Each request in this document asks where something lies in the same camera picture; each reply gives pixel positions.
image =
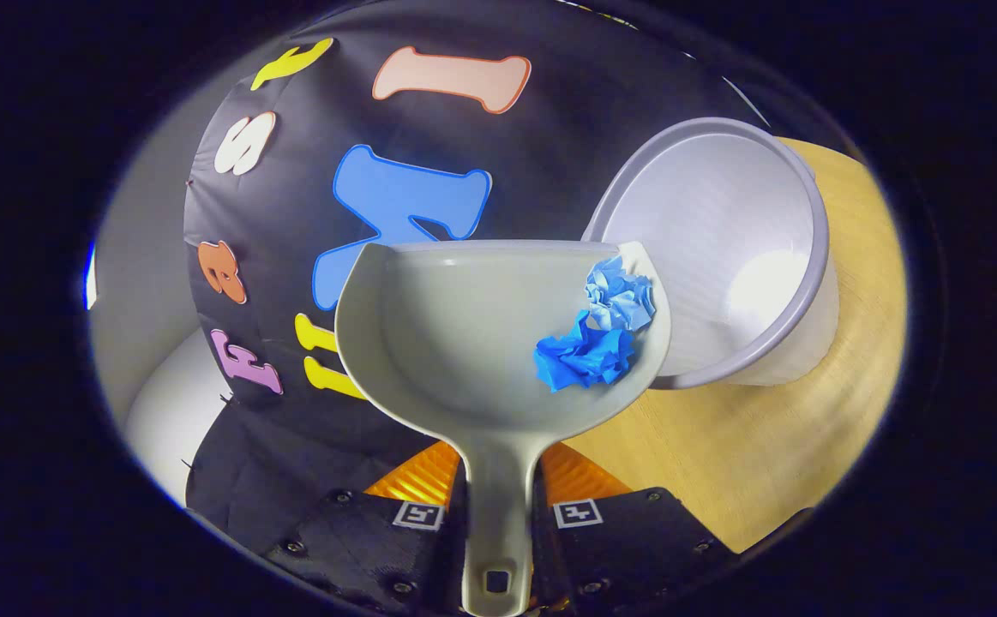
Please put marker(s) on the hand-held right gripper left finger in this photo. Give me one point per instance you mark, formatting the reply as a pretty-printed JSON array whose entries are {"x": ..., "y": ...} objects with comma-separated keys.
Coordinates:
[{"x": 369, "y": 548}]

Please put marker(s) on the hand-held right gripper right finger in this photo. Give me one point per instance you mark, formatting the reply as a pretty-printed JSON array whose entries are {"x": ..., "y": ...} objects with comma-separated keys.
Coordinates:
[{"x": 635, "y": 548}]

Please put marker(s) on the dark blue paper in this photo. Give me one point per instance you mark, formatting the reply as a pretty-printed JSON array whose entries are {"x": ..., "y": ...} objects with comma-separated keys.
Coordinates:
[{"x": 588, "y": 356}]

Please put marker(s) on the grey dustpan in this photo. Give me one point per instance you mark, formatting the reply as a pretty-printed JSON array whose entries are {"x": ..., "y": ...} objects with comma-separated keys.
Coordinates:
[{"x": 447, "y": 343}]

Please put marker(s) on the light blue paper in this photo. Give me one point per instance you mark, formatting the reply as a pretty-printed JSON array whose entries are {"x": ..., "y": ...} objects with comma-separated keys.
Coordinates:
[{"x": 618, "y": 296}]

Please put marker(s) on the white garbage bin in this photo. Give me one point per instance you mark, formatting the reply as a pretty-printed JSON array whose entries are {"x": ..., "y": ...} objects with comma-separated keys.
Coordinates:
[{"x": 721, "y": 231}]

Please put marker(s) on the black backdrop cloth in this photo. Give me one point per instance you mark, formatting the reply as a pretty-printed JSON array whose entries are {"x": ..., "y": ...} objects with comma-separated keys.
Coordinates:
[{"x": 549, "y": 146}]

